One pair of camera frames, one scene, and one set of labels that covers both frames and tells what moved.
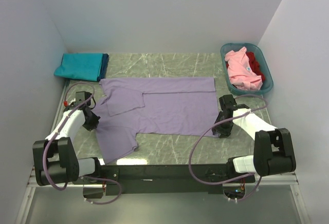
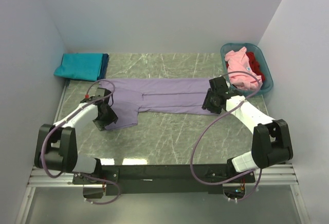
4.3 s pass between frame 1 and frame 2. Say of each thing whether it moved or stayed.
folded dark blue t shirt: stayed
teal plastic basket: stayed
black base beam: stayed
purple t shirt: moved
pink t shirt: stayed
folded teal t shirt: stayed
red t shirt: stayed
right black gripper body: moved
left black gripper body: moved
